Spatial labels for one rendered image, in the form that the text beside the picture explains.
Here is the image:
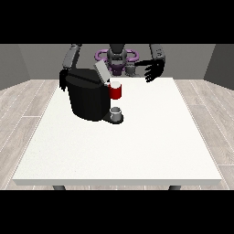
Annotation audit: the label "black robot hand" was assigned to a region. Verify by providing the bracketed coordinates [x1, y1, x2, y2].
[58, 68, 69, 92]
[133, 58, 165, 83]

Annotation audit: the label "small grey coffee pod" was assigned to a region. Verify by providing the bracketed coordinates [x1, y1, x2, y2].
[125, 63, 137, 77]

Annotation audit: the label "black coffee machine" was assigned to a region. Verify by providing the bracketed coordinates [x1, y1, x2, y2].
[65, 69, 124, 124]

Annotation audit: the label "pale grey machine lid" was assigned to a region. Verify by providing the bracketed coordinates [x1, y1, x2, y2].
[93, 59, 112, 83]

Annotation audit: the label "red pod holder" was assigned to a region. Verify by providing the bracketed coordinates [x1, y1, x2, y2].
[108, 81, 123, 101]

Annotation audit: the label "grey robot trunk purple rings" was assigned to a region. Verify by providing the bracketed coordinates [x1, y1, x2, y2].
[94, 44, 140, 77]

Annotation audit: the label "small grey cup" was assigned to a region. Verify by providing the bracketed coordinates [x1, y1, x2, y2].
[110, 106, 122, 122]

